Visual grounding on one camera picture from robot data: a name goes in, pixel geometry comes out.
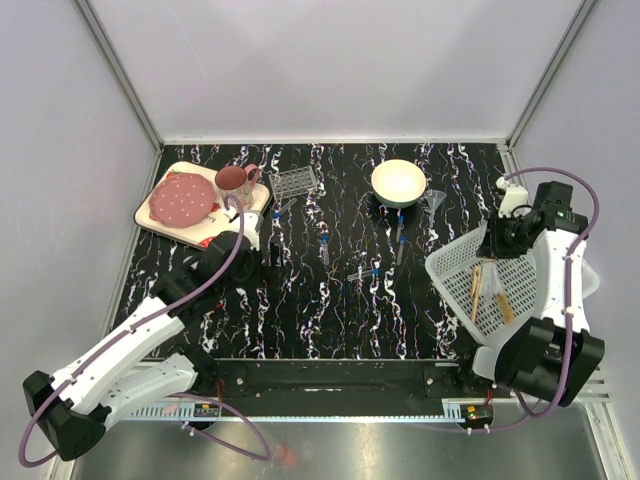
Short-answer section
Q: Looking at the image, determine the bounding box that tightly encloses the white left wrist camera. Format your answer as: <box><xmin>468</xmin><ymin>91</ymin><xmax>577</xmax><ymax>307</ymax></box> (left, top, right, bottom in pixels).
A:
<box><xmin>228</xmin><ymin>211</ymin><xmax>264</xmax><ymax>251</ymax></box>

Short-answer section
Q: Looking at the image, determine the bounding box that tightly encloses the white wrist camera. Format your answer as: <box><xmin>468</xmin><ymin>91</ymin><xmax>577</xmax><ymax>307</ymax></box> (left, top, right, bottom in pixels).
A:
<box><xmin>496</xmin><ymin>176</ymin><xmax>529</xmax><ymax>218</ymax></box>
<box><xmin>228</xmin><ymin>211</ymin><xmax>264</xmax><ymax>251</ymax></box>

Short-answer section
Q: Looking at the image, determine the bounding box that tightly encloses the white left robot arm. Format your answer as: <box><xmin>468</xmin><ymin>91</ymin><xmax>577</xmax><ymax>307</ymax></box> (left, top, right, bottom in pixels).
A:
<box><xmin>19</xmin><ymin>227</ymin><xmax>260</xmax><ymax>467</ymax></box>

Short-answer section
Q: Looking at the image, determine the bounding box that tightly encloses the white plastic basket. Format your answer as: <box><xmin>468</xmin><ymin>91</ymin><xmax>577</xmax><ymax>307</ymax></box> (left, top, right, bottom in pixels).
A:
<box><xmin>425</xmin><ymin>222</ymin><xmax>590</xmax><ymax>350</ymax></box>

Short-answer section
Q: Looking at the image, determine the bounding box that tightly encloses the blue cap tube under bowl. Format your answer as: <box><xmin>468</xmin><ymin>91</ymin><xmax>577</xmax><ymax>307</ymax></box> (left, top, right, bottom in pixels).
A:
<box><xmin>396</xmin><ymin>212</ymin><xmax>404</xmax><ymax>243</ymax></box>

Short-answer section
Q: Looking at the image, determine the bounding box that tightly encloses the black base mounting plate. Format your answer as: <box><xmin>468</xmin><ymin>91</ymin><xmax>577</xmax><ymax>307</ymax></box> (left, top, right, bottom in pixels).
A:
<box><xmin>187</xmin><ymin>359</ymin><xmax>492</xmax><ymax>417</ymax></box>

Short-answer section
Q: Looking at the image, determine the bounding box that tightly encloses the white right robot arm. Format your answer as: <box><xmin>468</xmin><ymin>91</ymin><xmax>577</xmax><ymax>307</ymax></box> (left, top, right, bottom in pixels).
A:
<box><xmin>453</xmin><ymin>178</ymin><xmax>605</xmax><ymax>407</ymax></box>

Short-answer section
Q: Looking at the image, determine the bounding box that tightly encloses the clear plastic funnel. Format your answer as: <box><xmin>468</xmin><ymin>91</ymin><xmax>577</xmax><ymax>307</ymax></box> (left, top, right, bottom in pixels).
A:
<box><xmin>424</xmin><ymin>189</ymin><xmax>447</xmax><ymax>229</ymax></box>

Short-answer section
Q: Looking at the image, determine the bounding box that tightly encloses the clear test tube rack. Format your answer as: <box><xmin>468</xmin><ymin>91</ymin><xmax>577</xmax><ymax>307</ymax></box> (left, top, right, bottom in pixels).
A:
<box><xmin>269</xmin><ymin>166</ymin><xmax>317</xmax><ymax>200</ymax></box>

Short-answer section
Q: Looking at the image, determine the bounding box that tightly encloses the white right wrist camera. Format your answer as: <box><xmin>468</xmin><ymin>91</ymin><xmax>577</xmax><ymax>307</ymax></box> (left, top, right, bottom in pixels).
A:
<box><xmin>496</xmin><ymin>176</ymin><xmax>529</xmax><ymax>218</ymax></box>

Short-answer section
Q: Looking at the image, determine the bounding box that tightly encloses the pink dotted plate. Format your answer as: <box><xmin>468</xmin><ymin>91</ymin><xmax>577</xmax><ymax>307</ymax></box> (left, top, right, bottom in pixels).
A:
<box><xmin>148</xmin><ymin>173</ymin><xmax>216</xmax><ymax>229</ymax></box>

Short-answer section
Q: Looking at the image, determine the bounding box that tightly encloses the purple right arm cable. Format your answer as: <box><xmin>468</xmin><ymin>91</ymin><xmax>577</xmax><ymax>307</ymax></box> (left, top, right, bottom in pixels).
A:
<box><xmin>492</xmin><ymin>167</ymin><xmax>600</xmax><ymax>436</ymax></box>

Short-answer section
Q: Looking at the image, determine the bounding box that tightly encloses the pink floral mug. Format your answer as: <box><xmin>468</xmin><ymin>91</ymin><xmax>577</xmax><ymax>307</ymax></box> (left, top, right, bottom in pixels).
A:
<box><xmin>215</xmin><ymin>164</ymin><xmax>262</xmax><ymax>210</ymax></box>

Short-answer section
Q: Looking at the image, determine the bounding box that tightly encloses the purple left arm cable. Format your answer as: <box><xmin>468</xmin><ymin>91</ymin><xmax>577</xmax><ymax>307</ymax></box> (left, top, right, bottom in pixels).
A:
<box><xmin>18</xmin><ymin>194</ymin><xmax>274</xmax><ymax>469</ymax></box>

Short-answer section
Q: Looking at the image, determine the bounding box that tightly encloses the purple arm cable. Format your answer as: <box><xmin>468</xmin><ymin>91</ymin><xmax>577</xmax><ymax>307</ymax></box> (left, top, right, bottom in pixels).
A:
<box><xmin>492</xmin><ymin>167</ymin><xmax>600</xmax><ymax>436</ymax></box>
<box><xmin>18</xmin><ymin>194</ymin><xmax>274</xmax><ymax>469</ymax></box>

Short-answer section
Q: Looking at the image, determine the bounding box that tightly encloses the wooden test tube clamp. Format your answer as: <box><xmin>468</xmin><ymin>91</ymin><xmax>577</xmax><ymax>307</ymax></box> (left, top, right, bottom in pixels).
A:
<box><xmin>471</xmin><ymin>264</ymin><xmax>483</xmax><ymax>324</ymax></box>

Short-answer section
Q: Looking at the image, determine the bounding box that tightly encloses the blue cap tube lying horizontal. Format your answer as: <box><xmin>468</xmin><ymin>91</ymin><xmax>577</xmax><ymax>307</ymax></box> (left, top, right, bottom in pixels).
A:
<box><xmin>347</xmin><ymin>269</ymin><xmax>378</xmax><ymax>281</ymax></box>

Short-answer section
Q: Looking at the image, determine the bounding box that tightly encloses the cream green bowl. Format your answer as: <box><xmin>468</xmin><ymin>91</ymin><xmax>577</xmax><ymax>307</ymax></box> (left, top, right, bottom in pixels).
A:
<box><xmin>371</xmin><ymin>159</ymin><xmax>428</xmax><ymax>209</ymax></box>

